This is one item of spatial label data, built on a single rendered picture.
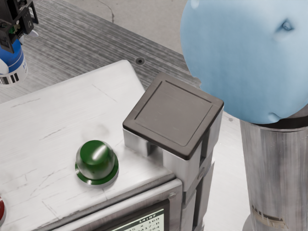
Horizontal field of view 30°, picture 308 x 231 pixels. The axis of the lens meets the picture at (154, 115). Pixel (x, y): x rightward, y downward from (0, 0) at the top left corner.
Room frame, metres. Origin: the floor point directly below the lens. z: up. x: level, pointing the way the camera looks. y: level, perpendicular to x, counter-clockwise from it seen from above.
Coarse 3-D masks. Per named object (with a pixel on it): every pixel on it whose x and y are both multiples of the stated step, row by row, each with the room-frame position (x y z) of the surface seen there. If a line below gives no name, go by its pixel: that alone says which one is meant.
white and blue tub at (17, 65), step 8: (16, 40) 0.64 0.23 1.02; (0, 48) 0.62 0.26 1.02; (16, 48) 0.62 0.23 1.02; (0, 56) 0.60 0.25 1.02; (8, 56) 0.60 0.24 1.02; (16, 56) 0.60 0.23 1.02; (24, 56) 0.63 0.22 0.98; (8, 64) 0.59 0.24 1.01; (16, 64) 0.60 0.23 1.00; (24, 64) 0.61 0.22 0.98; (16, 72) 0.59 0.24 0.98; (24, 72) 0.61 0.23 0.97; (0, 80) 0.59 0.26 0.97; (8, 80) 0.59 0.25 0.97; (16, 80) 0.59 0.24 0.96
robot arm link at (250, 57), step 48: (192, 0) 0.29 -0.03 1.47; (240, 0) 0.27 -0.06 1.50; (288, 0) 0.26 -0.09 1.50; (192, 48) 0.28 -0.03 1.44; (240, 48) 0.25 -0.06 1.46; (288, 48) 0.23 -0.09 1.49; (240, 96) 0.24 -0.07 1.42; (288, 96) 0.22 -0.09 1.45; (288, 144) 0.24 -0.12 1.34; (288, 192) 0.23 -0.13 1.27
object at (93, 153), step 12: (84, 144) 0.16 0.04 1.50; (96, 144) 0.16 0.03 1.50; (108, 144) 0.16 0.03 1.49; (84, 156) 0.15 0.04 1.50; (96, 156) 0.15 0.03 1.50; (108, 156) 0.15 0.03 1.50; (84, 168) 0.15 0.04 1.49; (96, 168) 0.15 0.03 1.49; (108, 168) 0.15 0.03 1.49; (84, 180) 0.15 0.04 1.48; (96, 180) 0.14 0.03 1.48; (108, 180) 0.15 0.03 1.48
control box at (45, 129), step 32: (128, 64) 0.23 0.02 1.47; (32, 96) 0.21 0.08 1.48; (64, 96) 0.21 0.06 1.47; (96, 96) 0.21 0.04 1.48; (128, 96) 0.21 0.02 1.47; (0, 128) 0.19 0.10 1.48; (32, 128) 0.19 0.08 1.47; (64, 128) 0.18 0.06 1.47; (96, 128) 0.18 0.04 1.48; (0, 160) 0.16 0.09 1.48; (32, 160) 0.16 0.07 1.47; (64, 160) 0.16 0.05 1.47; (128, 160) 0.16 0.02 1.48; (160, 160) 0.16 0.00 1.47; (0, 192) 0.14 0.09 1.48; (32, 192) 0.14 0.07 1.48; (64, 192) 0.14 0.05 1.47; (96, 192) 0.14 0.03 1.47; (128, 192) 0.14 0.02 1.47; (160, 192) 0.14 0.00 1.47; (32, 224) 0.12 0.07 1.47; (64, 224) 0.12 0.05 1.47; (96, 224) 0.13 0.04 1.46
